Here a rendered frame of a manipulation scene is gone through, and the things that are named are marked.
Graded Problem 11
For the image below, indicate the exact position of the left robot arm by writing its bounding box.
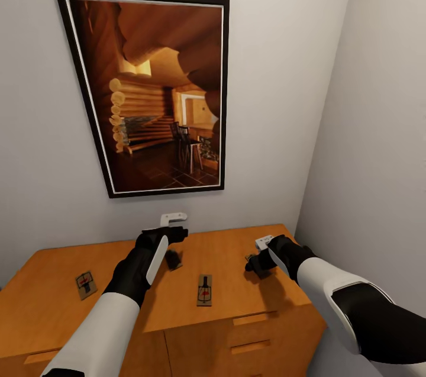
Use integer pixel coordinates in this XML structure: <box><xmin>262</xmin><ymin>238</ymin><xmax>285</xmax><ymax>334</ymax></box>
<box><xmin>40</xmin><ymin>212</ymin><xmax>188</xmax><ymax>377</ymax></box>

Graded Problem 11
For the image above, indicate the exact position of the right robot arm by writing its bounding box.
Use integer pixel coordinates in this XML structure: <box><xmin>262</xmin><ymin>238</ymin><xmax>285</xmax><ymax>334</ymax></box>
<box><xmin>245</xmin><ymin>235</ymin><xmax>426</xmax><ymax>377</ymax></box>

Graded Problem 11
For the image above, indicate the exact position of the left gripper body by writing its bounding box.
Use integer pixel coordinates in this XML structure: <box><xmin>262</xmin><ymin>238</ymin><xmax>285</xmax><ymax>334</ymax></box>
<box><xmin>163</xmin><ymin>226</ymin><xmax>183</xmax><ymax>245</ymax></box>

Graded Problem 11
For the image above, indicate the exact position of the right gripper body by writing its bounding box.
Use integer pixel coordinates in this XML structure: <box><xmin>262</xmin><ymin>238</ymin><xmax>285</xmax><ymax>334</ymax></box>
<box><xmin>249</xmin><ymin>250</ymin><xmax>274</xmax><ymax>273</ymax></box>

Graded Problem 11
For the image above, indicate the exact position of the mousetrap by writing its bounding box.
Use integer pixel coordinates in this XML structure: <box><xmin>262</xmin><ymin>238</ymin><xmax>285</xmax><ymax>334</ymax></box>
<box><xmin>197</xmin><ymin>275</ymin><xmax>212</xmax><ymax>307</ymax></box>
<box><xmin>75</xmin><ymin>270</ymin><xmax>98</xmax><ymax>301</ymax></box>
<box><xmin>246</xmin><ymin>253</ymin><xmax>272</xmax><ymax>279</ymax></box>
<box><xmin>165</xmin><ymin>247</ymin><xmax>183</xmax><ymax>272</ymax></box>

